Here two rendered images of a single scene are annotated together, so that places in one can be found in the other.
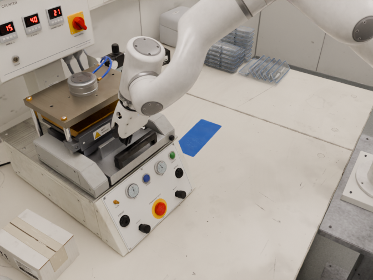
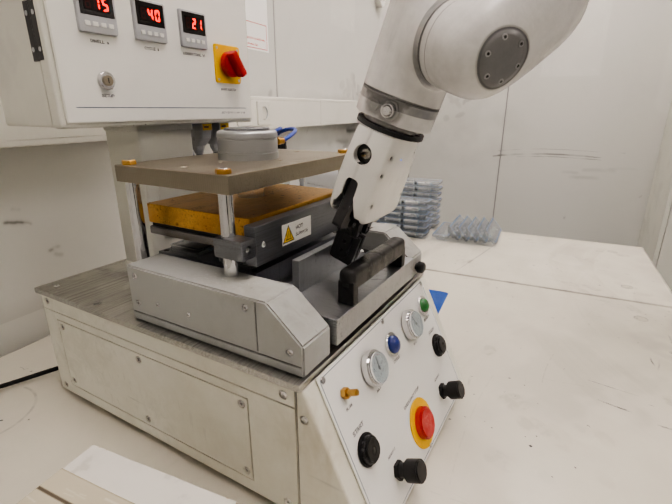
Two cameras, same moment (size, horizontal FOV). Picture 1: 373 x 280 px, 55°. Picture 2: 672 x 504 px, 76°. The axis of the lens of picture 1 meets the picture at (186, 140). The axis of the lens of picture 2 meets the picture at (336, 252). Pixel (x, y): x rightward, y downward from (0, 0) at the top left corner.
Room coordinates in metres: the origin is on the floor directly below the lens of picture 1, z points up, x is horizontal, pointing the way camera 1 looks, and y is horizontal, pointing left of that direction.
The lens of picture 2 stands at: (0.28, 0.25, 1.17)
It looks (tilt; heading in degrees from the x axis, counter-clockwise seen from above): 18 degrees down; 352
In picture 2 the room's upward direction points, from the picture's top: straight up
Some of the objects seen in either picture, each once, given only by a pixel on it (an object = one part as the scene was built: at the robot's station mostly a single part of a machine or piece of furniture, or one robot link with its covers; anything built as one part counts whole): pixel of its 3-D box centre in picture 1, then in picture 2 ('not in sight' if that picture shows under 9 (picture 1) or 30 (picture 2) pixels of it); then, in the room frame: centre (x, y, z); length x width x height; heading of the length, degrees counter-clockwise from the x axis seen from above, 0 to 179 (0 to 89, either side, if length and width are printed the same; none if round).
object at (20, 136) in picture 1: (87, 135); (239, 280); (0.90, 0.32, 0.93); 0.46 x 0.35 x 0.01; 52
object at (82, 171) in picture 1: (70, 164); (221, 307); (0.72, 0.32, 0.96); 0.25 x 0.05 x 0.07; 52
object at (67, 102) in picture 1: (84, 90); (242, 173); (0.91, 0.30, 1.08); 0.31 x 0.24 x 0.13; 142
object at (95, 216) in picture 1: (104, 159); (271, 335); (0.89, 0.27, 0.84); 0.53 x 0.37 x 0.17; 52
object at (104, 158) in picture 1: (103, 135); (284, 262); (0.84, 0.25, 0.97); 0.30 x 0.22 x 0.08; 52
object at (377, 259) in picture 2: (136, 148); (375, 266); (0.76, 0.14, 0.99); 0.15 x 0.02 x 0.04; 142
